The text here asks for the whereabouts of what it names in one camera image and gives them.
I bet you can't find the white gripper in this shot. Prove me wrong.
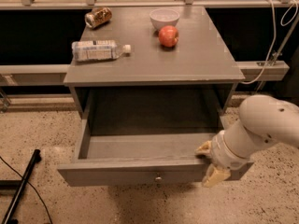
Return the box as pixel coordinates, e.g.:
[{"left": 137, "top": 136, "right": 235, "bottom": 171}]
[{"left": 195, "top": 131, "right": 249, "bottom": 188}]

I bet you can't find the grey top drawer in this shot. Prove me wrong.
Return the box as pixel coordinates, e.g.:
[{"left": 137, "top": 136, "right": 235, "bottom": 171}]
[{"left": 57, "top": 87, "right": 254, "bottom": 188}]

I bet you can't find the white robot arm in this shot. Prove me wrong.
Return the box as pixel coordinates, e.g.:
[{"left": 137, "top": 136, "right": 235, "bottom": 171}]
[{"left": 195, "top": 94, "right": 299, "bottom": 188}]

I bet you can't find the grey wooden drawer cabinet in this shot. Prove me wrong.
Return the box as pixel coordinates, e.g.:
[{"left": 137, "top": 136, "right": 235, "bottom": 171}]
[{"left": 64, "top": 6, "right": 244, "bottom": 136}]

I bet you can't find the metal window railing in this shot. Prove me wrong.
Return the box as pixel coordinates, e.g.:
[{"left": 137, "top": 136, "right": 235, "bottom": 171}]
[{"left": 0, "top": 0, "right": 299, "bottom": 89}]

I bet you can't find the red apple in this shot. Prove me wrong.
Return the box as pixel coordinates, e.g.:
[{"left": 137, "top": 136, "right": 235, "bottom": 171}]
[{"left": 158, "top": 25, "right": 178, "bottom": 48}]

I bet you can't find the white bowl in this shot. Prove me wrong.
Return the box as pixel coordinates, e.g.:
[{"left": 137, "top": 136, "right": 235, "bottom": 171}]
[{"left": 149, "top": 8, "right": 179, "bottom": 30}]

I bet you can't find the clear plastic water bottle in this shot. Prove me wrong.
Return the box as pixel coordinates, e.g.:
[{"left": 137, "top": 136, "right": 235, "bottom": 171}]
[{"left": 72, "top": 40, "right": 132, "bottom": 62}]

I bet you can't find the brown soda can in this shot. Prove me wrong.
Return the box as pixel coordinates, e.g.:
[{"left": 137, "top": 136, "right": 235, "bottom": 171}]
[{"left": 84, "top": 7, "right": 112, "bottom": 29}]

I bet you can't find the black stand leg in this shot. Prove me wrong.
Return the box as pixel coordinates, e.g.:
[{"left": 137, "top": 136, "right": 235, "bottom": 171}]
[{"left": 1, "top": 149, "right": 41, "bottom": 224}]

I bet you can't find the white cable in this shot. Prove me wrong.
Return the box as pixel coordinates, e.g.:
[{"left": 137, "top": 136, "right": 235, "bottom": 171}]
[{"left": 239, "top": 0, "right": 299, "bottom": 86}]

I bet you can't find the black floor cable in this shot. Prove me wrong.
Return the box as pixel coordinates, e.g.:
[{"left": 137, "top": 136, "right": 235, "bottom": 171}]
[{"left": 0, "top": 156, "right": 53, "bottom": 224}]

